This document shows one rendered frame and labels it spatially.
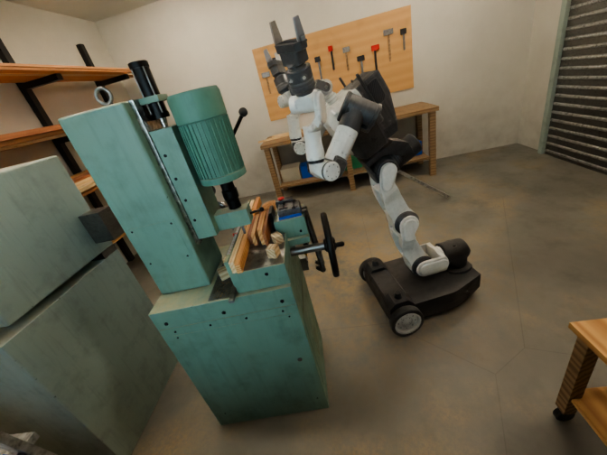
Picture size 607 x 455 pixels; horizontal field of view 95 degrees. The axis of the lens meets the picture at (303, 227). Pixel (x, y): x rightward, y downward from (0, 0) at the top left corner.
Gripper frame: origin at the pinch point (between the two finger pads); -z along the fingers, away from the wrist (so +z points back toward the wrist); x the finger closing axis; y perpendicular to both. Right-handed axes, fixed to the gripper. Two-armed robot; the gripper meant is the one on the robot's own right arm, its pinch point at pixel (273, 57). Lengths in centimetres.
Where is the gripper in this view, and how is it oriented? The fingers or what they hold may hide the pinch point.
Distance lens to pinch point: 175.5
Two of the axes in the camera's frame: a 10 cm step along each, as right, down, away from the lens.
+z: 3.8, 9.0, 2.0
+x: -4.5, 3.7, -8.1
